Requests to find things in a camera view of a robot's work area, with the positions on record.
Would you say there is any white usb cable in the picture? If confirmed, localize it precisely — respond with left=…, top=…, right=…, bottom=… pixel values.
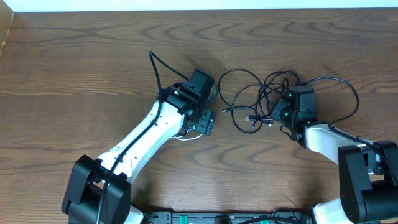
left=170, top=132, right=205, bottom=142

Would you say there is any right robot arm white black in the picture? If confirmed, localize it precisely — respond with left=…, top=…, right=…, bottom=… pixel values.
left=271, top=86, right=397, bottom=223

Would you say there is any black usb cable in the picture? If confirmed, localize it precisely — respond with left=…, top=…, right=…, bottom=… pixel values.
left=217, top=68, right=301, bottom=134

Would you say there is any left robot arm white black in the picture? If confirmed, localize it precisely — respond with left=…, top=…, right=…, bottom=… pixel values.
left=61, top=69, right=216, bottom=223

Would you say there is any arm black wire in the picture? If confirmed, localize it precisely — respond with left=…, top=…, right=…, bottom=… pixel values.
left=95, top=49, right=190, bottom=224
left=300, top=77, right=398, bottom=187

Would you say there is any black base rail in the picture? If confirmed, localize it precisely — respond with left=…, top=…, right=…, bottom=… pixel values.
left=142, top=210, right=315, bottom=224

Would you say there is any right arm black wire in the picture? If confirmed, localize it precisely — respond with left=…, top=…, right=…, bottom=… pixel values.
left=300, top=77, right=398, bottom=187

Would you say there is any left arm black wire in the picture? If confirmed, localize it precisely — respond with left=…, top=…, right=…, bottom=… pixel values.
left=95, top=49, right=190, bottom=224

